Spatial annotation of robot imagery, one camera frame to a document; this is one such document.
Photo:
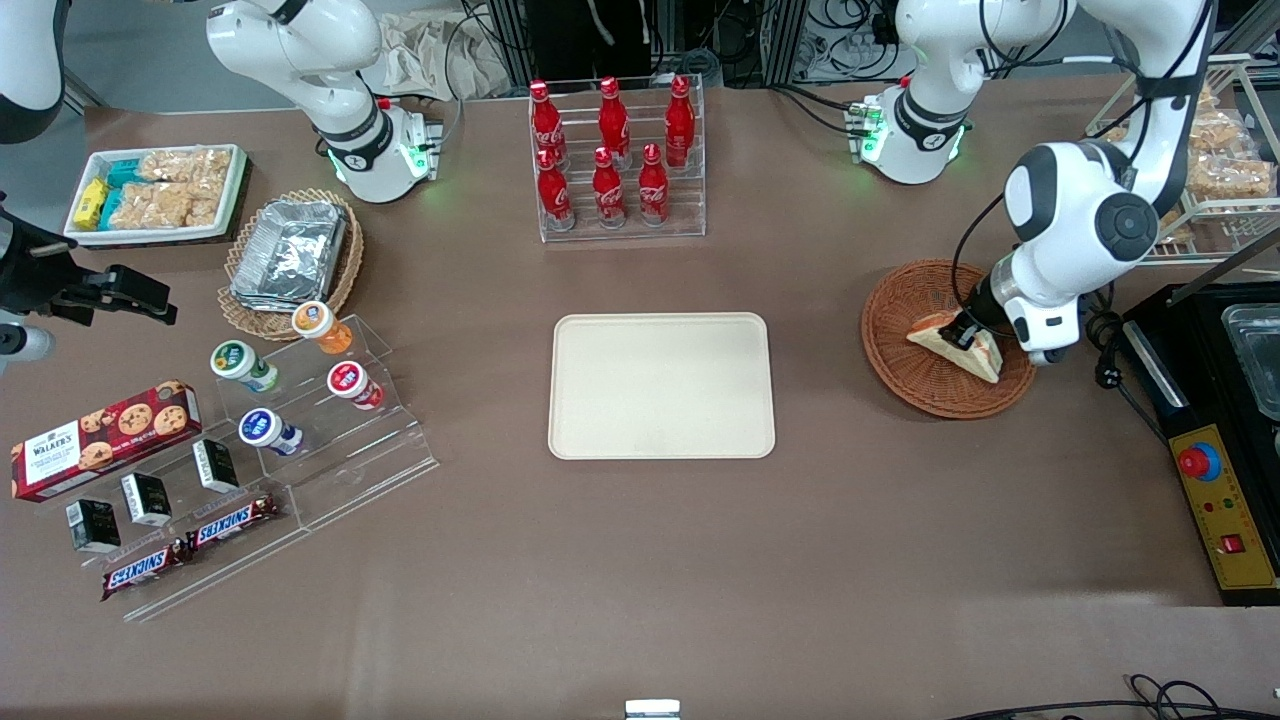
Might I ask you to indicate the yellow snack packet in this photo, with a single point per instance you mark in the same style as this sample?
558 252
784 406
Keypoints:
92 202

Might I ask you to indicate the clear plastic container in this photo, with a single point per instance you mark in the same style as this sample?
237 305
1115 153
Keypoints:
1255 360

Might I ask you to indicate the teal snack packet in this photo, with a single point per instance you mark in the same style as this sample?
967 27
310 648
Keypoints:
125 173
111 208

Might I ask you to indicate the beige cloth bag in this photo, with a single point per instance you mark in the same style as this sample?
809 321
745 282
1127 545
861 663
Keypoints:
430 55

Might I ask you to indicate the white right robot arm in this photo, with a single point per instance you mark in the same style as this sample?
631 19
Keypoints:
345 150

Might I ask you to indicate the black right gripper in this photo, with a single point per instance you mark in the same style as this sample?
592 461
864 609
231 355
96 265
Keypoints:
35 279

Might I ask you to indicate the orange lid yogurt bottle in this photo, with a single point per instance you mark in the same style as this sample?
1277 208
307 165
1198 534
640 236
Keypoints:
320 325

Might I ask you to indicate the clear acrylic step riser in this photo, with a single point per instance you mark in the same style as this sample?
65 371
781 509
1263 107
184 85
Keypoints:
360 455
230 570

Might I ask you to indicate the beige plastic tray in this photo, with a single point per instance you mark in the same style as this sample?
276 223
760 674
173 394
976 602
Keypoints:
660 385

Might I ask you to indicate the clear bag of rice crackers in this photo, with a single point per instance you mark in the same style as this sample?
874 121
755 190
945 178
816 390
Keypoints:
160 206
185 164

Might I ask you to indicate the red lid yogurt bottle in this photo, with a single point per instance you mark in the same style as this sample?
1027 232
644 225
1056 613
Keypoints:
352 385

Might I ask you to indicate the Snickers chocolate bar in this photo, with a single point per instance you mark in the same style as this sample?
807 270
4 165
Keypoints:
233 522
143 570

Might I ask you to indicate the triangular sandwich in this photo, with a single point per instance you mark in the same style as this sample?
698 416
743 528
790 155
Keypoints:
990 364

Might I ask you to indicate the green lid yogurt bottle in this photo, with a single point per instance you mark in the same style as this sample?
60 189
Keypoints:
240 365

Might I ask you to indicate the light woven wicker basket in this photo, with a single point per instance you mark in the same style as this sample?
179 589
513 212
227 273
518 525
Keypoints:
240 320

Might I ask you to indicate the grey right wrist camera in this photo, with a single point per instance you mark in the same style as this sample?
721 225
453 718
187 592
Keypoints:
22 345

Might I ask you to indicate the yellow emergency stop control box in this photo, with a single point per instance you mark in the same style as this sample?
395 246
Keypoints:
1225 510

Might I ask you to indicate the red Walkers cookie box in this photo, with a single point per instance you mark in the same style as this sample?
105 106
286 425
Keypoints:
100 445

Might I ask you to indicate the black machine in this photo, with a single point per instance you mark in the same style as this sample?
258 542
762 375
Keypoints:
1200 400

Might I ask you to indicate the small black box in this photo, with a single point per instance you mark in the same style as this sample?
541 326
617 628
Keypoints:
215 465
93 526
146 499

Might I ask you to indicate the clear acrylic bottle rack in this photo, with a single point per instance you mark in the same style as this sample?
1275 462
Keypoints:
625 232

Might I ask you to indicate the stack of foil containers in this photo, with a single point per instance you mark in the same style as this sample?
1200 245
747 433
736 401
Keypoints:
290 255

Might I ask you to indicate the round brown wicker basket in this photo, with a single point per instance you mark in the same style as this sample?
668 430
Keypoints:
920 385

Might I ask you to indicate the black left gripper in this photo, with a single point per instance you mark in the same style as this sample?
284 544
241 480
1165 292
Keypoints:
983 301

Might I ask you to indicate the red cola bottle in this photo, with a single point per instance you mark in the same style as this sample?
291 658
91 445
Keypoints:
680 122
653 187
607 192
554 192
545 120
613 118

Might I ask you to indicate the blue lid yogurt bottle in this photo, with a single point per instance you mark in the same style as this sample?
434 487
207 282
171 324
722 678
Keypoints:
267 432

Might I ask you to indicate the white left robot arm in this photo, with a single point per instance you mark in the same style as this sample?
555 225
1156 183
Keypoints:
1060 210

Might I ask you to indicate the bagged fried snack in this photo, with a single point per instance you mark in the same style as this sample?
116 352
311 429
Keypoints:
1172 232
1232 178
1220 130

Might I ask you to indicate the white rectangular snack tray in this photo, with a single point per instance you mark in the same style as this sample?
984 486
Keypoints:
80 235

